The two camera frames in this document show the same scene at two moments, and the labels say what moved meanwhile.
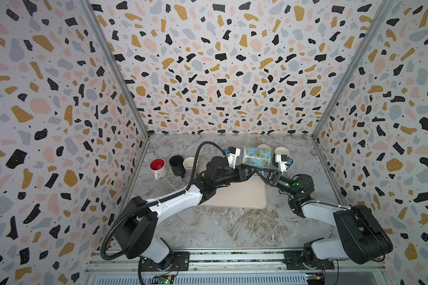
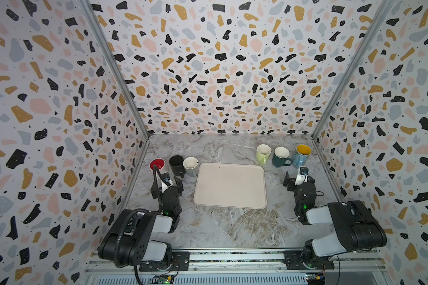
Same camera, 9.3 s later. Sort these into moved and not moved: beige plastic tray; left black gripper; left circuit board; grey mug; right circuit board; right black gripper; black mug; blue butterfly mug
Moved: left black gripper; blue butterfly mug; right black gripper
Not moved: left circuit board; right circuit board; beige plastic tray; black mug; grey mug
